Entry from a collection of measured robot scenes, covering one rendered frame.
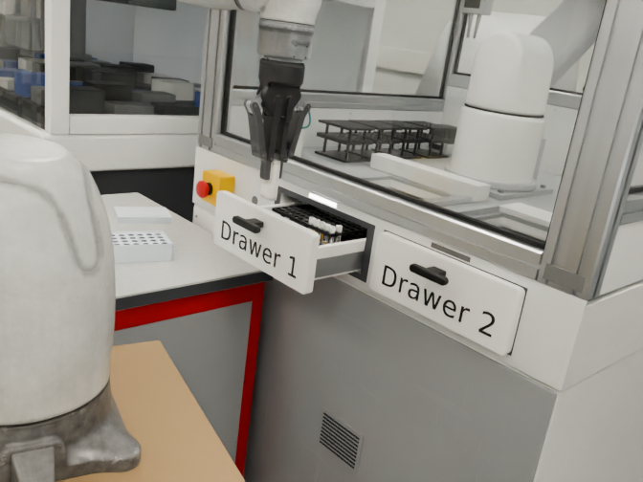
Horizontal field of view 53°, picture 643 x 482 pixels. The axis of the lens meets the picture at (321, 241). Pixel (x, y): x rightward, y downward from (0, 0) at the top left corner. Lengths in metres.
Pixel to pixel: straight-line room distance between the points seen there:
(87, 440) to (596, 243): 0.68
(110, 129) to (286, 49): 0.93
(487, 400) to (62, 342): 0.72
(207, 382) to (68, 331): 0.88
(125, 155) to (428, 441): 1.18
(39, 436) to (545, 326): 0.70
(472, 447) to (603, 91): 0.60
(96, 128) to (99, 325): 1.32
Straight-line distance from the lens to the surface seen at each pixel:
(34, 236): 0.54
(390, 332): 1.20
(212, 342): 1.39
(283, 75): 1.07
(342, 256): 1.17
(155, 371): 0.78
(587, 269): 0.96
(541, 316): 1.01
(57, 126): 1.84
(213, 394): 1.46
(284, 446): 1.54
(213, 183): 1.50
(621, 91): 0.94
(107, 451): 0.63
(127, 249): 1.35
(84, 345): 0.59
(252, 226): 1.15
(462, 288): 1.05
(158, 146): 1.97
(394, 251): 1.13
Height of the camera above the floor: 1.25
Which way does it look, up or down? 18 degrees down
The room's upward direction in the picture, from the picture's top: 8 degrees clockwise
